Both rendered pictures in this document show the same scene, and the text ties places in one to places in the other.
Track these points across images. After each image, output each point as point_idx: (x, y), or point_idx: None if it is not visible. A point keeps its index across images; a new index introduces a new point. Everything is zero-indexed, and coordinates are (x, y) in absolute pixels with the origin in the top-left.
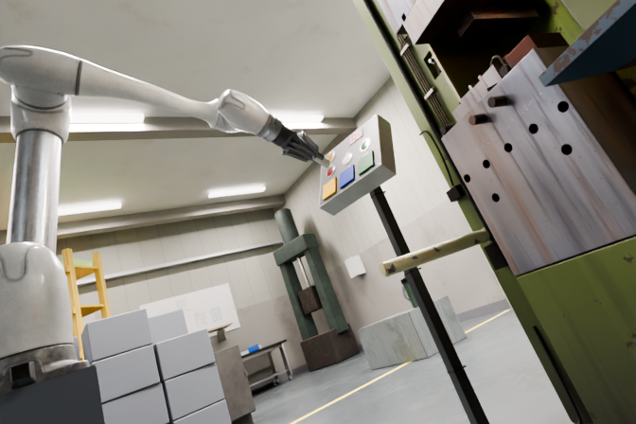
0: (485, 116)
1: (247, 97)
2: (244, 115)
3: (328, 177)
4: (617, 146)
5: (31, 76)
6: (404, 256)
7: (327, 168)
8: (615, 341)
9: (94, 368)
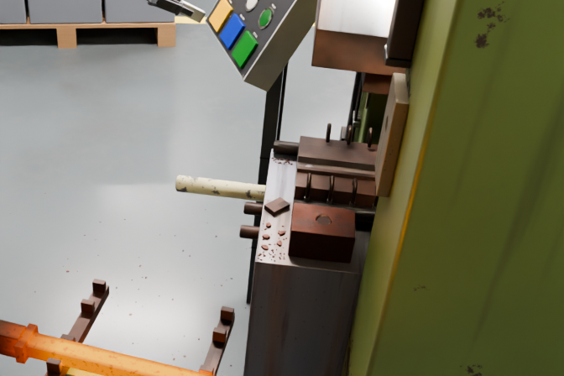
0: (260, 215)
1: None
2: None
3: None
4: (268, 361)
5: None
6: (206, 185)
7: None
8: None
9: None
